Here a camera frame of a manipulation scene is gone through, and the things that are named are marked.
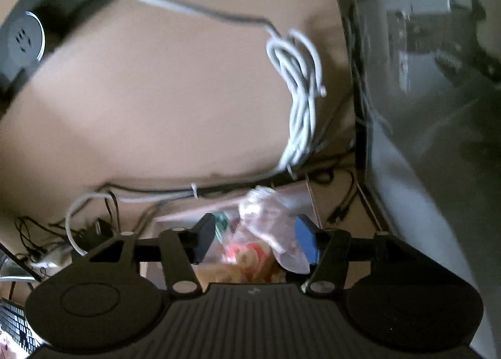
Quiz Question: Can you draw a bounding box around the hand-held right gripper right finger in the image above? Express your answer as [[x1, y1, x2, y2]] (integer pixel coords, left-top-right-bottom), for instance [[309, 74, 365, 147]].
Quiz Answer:
[[295, 216, 464, 297]]

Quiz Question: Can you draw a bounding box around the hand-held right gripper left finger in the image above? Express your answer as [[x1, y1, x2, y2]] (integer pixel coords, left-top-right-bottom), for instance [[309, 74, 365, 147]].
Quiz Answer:
[[70, 213, 217, 296]]

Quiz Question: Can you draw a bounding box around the pink storage box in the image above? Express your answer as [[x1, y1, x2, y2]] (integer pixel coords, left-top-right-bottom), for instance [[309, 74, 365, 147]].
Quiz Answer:
[[138, 181, 324, 294]]

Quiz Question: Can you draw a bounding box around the clear plastic snack packet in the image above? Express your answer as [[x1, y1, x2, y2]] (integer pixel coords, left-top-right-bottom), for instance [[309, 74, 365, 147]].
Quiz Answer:
[[204, 186, 314, 275]]

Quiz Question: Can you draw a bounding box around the black power adapter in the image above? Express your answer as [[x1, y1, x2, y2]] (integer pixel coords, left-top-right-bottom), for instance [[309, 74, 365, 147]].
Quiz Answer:
[[80, 219, 118, 250]]

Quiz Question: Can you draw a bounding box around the glass-sided computer case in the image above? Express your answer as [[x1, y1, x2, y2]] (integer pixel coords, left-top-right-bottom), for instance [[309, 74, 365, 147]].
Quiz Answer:
[[324, 0, 501, 349]]

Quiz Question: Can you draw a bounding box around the black keyboard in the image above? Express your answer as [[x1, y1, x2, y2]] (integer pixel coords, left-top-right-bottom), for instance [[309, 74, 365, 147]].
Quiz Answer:
[[0, 297, 44, 355]]

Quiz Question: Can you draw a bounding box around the thin black cable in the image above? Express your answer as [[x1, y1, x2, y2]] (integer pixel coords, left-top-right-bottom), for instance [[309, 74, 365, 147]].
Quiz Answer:
[[94, 163, 338, 204]]

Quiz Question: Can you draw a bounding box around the grey cable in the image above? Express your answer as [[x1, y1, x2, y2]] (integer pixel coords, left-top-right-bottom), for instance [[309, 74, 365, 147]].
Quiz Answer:
[[65, 186, 253, 257]]

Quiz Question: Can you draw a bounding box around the white power cable with plug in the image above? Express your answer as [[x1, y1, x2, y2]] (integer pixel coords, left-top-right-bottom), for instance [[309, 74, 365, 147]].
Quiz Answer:
[[89, 0, 328, 180]]

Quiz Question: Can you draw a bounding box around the black cable bundle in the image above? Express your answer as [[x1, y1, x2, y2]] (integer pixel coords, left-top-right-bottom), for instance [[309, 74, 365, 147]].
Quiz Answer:
[[324, 3, 392, 228]]

